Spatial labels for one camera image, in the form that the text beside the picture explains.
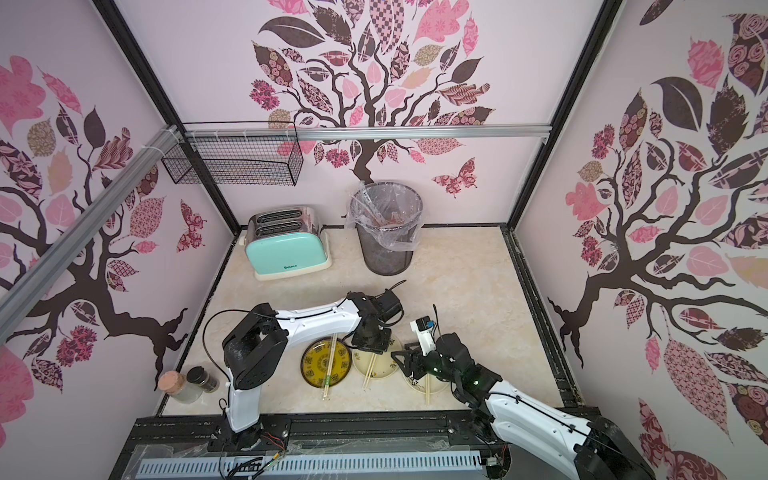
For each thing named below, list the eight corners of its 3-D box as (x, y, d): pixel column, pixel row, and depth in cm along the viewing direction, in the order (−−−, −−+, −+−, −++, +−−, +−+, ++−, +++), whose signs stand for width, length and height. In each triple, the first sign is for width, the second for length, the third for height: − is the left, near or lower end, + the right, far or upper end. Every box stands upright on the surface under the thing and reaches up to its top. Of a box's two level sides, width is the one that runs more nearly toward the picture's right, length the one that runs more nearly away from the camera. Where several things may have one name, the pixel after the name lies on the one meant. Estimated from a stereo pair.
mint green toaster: (255, 279, 106) (235, 246, 92) (269, 241, 118) (253, 207, 104) (327, 279, 106) (318, 247, 92) (334, 241, 118) (326, 207, 104)
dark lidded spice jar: (204, 392, 82) (183, 381, 74) (209, 378, 84) (190, 366, 76) (217, 392, 82) (198, 381, 74) (222, 378, 84) (204, 366, 76)
